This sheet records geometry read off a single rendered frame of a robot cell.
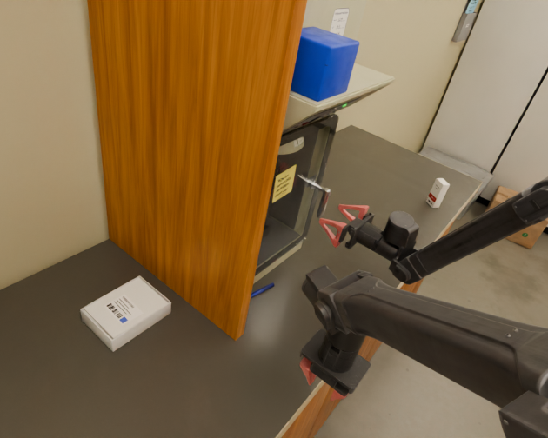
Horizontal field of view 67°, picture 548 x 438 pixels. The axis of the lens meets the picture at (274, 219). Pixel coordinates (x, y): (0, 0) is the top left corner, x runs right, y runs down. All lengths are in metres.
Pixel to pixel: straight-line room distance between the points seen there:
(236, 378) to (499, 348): 0.70
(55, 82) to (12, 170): 0.21
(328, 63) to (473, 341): 0.49
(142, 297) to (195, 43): 0.59
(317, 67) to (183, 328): 0.65
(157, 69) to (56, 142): 0.35
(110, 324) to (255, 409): 0.36
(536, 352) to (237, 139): 0.55
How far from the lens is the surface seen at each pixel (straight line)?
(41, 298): 1.13
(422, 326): 0.39
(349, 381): 0.70
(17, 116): 1.02
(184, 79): 0.79
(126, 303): 1.03
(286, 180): 0.96
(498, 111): 3.84
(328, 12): 0.88
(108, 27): 0.95
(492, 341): 0.34
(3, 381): 1.01
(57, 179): 1.12
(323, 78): 0.71
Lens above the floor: 1.75
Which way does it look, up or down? 36 degrees down
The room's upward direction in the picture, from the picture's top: 12 degrees clockwise
